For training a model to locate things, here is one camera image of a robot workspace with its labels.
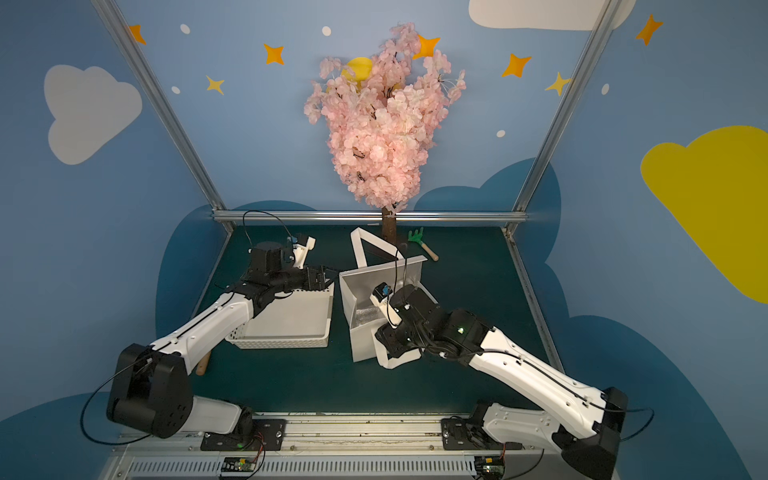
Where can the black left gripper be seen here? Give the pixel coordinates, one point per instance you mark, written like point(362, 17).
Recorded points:
point(318, 278)

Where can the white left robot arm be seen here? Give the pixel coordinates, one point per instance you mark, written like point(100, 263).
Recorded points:
point(151, 392)

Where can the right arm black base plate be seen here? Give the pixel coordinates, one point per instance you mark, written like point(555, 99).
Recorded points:
point(458, 433)

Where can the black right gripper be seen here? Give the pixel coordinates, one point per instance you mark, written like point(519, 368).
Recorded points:
point(391, 339)

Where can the right aluminium frame post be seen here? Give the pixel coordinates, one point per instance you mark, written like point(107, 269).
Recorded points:
point(584, 68)

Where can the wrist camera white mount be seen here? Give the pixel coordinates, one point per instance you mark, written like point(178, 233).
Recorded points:
point(380, 297)
point(302, 244)

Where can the front aluminium mounting rail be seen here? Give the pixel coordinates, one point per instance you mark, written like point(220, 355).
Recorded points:
point(335, 446)

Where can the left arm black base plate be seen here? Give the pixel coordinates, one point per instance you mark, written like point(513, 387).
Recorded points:
point(264, 433)

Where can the green toy rake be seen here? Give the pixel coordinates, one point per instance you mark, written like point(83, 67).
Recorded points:
point(416, 236)

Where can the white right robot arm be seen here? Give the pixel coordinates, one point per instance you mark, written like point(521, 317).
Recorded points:
point(580, 422)

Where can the pink blossom artificial tree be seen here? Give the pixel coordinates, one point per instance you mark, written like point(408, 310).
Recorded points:
point(382, 124)

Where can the right small circuit board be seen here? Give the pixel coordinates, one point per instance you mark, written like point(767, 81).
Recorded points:
point(488, 468)

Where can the left small circuit board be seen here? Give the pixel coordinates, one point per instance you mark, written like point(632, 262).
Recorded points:
point(238, 466)

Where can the green toy shovel wooden handle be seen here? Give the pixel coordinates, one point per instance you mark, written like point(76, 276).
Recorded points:
point(202, 365)

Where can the horizontal aluminium frame rail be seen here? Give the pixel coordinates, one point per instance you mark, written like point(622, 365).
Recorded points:
point(354, 217)

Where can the white perforated plastic basket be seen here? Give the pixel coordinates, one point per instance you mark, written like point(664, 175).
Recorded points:
point(302, 320)

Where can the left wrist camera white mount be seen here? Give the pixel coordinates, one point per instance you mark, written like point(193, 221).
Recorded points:
point(302, 244)

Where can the aluminium frame post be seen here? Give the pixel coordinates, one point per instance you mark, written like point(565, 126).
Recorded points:
point(119, 30)
point(584, 68)

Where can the brown artificial tree trunk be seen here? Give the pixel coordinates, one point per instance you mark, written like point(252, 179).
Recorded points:
point(389, 226)

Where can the white insulated delivery bag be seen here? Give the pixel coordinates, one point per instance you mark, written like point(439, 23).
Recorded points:
point(365, 313)

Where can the small circuit board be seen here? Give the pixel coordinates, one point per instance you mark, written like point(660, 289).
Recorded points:
point(238, 466)
point(488, 468)

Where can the left aluminium frame post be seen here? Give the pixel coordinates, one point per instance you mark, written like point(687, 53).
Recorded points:
point(119, 30)

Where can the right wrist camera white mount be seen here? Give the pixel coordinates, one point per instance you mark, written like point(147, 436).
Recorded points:
point(380, 297)

